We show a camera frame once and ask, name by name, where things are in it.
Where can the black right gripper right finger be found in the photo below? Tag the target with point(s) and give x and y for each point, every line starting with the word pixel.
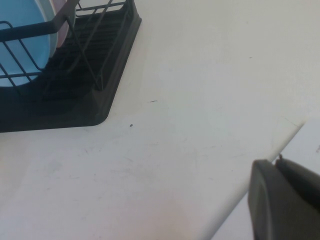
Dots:
pixel 302 180

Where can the blue plate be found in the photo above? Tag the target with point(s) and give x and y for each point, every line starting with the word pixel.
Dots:
pixel 22 15

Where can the pink plate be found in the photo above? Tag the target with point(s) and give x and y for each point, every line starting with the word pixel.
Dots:
pixel 60 37

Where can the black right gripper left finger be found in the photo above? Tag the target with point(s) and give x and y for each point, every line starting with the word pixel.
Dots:
pixel 272 212

